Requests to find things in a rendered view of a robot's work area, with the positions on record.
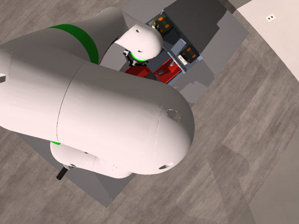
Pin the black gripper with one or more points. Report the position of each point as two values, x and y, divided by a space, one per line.
130 61

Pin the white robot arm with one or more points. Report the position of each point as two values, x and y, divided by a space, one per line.
96 118

